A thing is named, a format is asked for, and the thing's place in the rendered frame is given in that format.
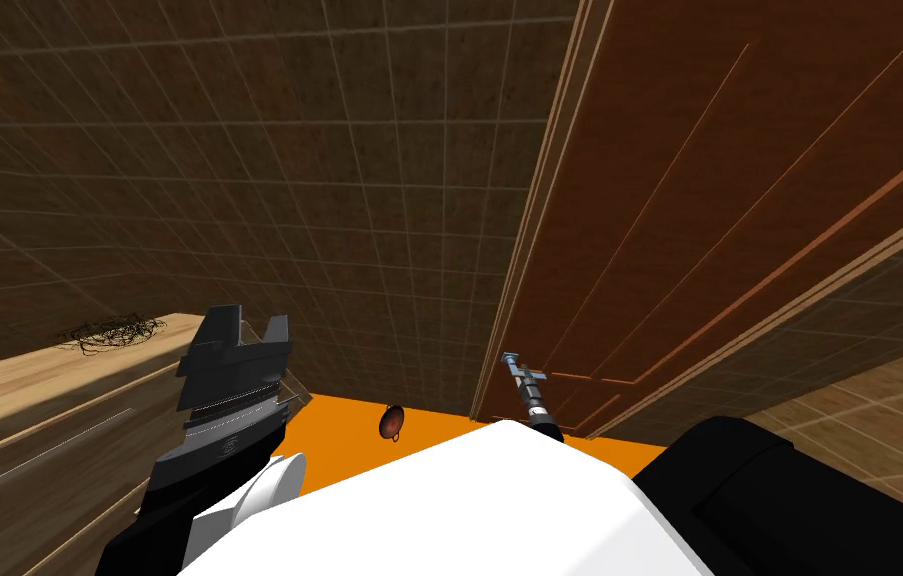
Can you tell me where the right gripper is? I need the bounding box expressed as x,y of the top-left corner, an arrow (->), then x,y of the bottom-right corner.
500,351 -> 549,395

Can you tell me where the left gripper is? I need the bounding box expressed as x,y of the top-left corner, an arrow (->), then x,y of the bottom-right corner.
175,303 -> 294,413

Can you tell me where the small brown round pan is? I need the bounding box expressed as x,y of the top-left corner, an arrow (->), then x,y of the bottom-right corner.
378,405 -> 407,444

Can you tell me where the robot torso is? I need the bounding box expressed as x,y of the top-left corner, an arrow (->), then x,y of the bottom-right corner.
178,419 -> 716,576

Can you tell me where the brown wooden door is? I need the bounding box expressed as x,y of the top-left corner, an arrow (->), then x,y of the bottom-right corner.
471,0 -> 903,441

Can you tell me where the light wooden cabinet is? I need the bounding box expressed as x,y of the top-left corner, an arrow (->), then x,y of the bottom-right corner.
0,311 -> 314,576

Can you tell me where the black wire tangle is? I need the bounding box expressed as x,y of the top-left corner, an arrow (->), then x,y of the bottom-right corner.
57,314 -> 169,357

